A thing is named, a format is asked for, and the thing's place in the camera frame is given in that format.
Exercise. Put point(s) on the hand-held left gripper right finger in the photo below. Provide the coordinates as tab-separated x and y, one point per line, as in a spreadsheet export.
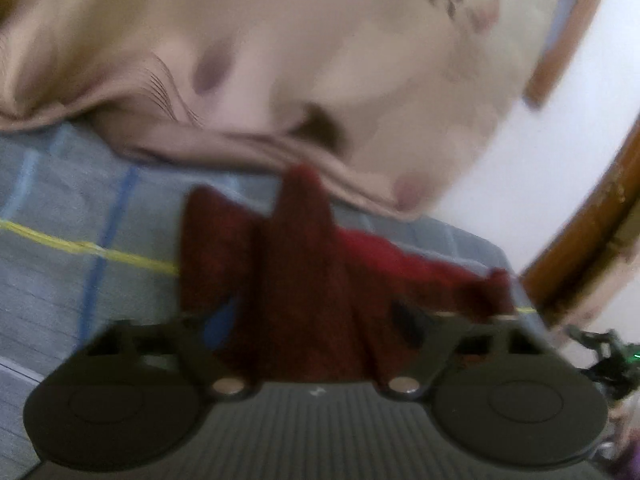
407	325

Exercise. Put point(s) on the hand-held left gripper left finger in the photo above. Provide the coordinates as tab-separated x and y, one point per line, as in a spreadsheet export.
220	322

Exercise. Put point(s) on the dark red knit sweater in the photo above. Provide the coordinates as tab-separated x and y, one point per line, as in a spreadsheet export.
320	285

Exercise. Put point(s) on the grey plaid bed sheet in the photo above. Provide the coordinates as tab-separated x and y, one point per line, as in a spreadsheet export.
75	260

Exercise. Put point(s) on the beige blanket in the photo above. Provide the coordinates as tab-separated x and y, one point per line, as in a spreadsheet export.
260	60

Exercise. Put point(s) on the wooden door frame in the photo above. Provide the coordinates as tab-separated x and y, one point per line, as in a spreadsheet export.
590	230

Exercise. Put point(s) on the wooden window frame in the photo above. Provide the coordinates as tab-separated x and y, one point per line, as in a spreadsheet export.
570	30

